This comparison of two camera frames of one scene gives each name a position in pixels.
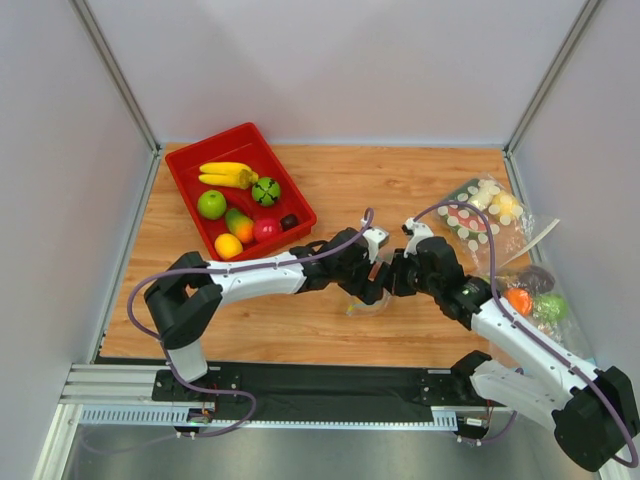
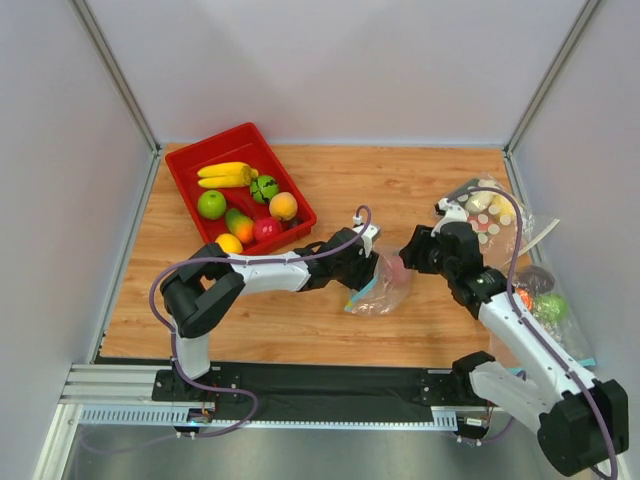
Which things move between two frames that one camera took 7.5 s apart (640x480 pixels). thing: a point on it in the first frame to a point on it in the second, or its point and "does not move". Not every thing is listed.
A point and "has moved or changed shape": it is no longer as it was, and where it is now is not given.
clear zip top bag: x=360 y=308 has moved or changed shape
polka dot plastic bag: x=483 y=213 does not move
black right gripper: x=401 y=279 to x=417 y=250
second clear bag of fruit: x=535 y=291 does not move
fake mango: x=240 y=224 does not move
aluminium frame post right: x=578 y=25 does not move
